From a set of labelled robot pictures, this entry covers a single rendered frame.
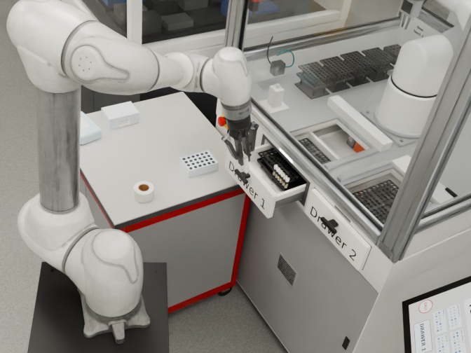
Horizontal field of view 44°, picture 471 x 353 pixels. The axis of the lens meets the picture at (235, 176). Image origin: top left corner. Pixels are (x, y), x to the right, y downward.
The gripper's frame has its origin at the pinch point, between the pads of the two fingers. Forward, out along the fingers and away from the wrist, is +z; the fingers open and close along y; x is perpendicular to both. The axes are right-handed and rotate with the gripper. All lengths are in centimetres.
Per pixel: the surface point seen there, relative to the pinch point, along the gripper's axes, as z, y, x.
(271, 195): 9.0, 2.8, -9.9
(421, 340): 8, 1, -76
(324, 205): 13.2, 15.3, -21.3
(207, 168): 18.8, -1.9, 25.1
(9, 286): 76, -86, 77
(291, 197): 17.0, 11.5, -8.8
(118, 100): 36, -2, 114
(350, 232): 14.5, 14.6, -34.5
